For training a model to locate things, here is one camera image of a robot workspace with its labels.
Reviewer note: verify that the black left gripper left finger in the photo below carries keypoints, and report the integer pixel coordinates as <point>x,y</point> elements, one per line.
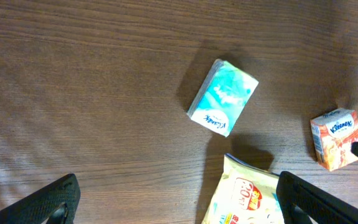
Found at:
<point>55,203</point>

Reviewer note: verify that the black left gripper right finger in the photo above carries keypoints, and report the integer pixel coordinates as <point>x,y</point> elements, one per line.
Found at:
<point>302,202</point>

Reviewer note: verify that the orange small box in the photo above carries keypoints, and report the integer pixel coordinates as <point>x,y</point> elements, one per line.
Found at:
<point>333,135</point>

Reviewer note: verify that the yellow snack bag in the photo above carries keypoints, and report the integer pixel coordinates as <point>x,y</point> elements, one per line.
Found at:
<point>244,195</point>

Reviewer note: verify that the green tissue pack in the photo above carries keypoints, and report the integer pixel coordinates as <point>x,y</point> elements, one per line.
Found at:
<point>222,97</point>

